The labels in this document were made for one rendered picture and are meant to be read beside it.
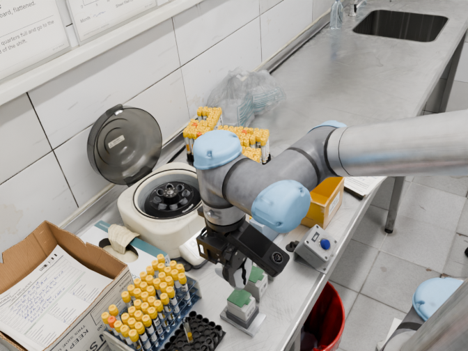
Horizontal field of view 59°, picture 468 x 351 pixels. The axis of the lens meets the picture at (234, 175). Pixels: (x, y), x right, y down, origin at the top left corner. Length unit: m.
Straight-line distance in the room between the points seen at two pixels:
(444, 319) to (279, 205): 0.23
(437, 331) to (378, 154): 0.21
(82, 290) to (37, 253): 0.17
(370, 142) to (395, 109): 1.10
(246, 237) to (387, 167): 0.29
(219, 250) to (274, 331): 0.28
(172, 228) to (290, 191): 0.51
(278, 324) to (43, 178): 0.68
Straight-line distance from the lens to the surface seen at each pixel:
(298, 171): 0.60
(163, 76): 1.36
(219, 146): 0.61
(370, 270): 2.20
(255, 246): 0.73
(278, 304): 0.99
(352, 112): 1.62
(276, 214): 0.55
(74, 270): 1.09
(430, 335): 0.53
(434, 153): 0.52
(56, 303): 1.04
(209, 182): 0.63
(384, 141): 0.56
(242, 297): 0.91
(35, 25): 1.05
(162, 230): 1.02
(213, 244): 0.76
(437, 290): 0.74
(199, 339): 0.94
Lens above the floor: 1.71
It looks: 39 degrees down
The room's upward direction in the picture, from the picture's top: 6 degrees counter-clockwise
